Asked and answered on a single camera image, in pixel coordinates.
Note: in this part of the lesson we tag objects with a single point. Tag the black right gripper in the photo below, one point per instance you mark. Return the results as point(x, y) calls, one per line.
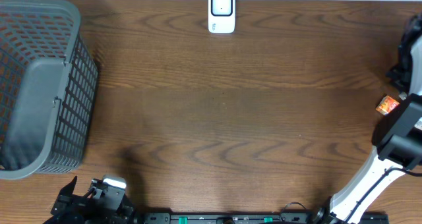
point(399, 79)

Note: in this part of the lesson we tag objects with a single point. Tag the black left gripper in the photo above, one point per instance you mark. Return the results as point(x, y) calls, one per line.
point(70, 206)

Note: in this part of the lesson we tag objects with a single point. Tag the orange small snack packet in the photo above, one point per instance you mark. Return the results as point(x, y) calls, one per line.
point(386, 105)

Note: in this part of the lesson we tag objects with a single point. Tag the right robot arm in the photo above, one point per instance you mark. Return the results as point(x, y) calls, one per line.
point(396, 140)

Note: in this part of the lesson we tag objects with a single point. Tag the white barcode scanner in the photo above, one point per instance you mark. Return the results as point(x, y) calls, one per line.
point(221, 16)

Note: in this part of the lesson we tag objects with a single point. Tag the grey plastic basket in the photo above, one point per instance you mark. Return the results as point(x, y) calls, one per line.
point(48, 88)

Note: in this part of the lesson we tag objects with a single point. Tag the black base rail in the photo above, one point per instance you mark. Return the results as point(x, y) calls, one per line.
point(296, 217)

